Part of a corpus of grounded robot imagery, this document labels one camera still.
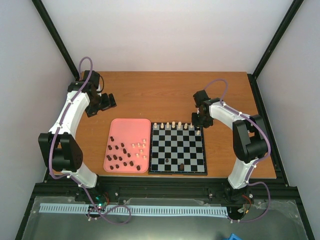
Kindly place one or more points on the blue plastic object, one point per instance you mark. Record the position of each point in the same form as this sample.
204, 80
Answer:
232, 237

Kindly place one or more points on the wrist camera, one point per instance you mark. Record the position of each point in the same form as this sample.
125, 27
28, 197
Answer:
201, 98
95, 78

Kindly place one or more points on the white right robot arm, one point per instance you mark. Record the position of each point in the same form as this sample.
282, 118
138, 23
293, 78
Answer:
250, 142

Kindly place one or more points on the white queen chess piece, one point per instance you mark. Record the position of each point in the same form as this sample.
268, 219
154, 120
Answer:
173, 124

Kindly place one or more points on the dark rook on board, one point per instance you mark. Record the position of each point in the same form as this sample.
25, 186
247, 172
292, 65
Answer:
181, 167

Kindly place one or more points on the light blue cable duct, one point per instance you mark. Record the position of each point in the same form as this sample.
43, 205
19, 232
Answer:
136, 210

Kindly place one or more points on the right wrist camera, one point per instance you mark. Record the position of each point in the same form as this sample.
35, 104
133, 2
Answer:
201, 98

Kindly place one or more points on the black aluminium frame rail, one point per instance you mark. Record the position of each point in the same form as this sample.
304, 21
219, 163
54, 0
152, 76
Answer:
208, 190

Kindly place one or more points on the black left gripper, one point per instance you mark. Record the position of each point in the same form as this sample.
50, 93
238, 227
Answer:
89, 110

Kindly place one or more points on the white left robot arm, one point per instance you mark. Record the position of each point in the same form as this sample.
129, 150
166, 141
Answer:
61, 153

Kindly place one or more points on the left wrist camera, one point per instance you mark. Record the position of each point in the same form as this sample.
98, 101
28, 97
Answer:
95, 78

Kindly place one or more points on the pink plastic tray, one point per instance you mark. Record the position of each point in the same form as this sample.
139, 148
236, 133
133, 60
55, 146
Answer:
128, 131

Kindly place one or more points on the black white chess board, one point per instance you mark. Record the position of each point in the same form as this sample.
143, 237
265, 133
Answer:
179, 146

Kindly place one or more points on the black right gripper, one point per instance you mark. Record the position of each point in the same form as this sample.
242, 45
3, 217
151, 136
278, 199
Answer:
195, 122

